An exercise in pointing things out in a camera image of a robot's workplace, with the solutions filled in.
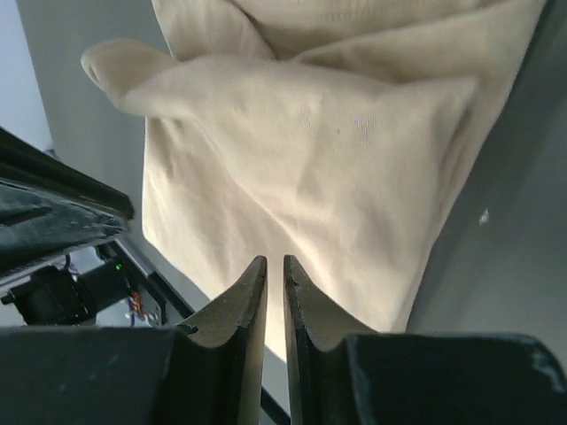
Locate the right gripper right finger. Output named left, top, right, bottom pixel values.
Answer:
left=283, top=255, right=376, bottom=424

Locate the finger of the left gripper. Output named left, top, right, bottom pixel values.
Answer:
left=1, top=129, right=135, bottom=278

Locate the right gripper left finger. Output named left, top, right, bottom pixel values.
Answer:
left=182, top=256, right=268, bottom=424

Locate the beige t shirt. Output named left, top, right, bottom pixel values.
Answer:
left=82, top=1, right=544, bottom=357

